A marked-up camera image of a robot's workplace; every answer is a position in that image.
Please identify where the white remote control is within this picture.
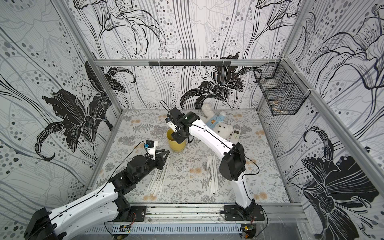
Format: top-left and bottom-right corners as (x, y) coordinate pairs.
(231, 129), (241, 143)

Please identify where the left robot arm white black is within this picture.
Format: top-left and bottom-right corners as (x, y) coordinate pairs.
(24, 149), (170, 240)

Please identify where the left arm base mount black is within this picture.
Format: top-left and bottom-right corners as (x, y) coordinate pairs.
(113, 197), (147, 223)

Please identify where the white plush bunny toy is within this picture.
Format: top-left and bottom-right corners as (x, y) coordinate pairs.
(201, 104), (234, 140)

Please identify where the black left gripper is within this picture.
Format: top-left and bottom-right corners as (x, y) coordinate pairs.
(134, 149), (171, 183)

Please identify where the black wire basket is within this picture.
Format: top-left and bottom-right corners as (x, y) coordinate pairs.
(253, 61), (308, 116)

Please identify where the horizontal aluminium back bar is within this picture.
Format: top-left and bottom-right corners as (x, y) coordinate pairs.
(94, 59), (279, 67)

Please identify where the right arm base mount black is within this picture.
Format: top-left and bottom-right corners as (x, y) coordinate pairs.
(220, 199), (266, 222)

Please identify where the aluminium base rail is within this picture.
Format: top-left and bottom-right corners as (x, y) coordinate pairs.
(136, 203), (308, 224)

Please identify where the white slotted cable duct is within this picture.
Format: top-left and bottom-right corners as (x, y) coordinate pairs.
(85, 223), (242, 235)

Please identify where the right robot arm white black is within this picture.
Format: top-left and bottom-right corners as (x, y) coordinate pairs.
(166, 108), (256, 221)

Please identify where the yellow metal cup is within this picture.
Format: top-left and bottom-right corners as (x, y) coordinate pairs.
(167, 129), (186, 153)

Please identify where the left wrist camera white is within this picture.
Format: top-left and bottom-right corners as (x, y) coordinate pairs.
(145, 140), (158, 160)

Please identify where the aluminium frame post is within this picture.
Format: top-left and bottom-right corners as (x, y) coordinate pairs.
(51, 1), (123, 115)

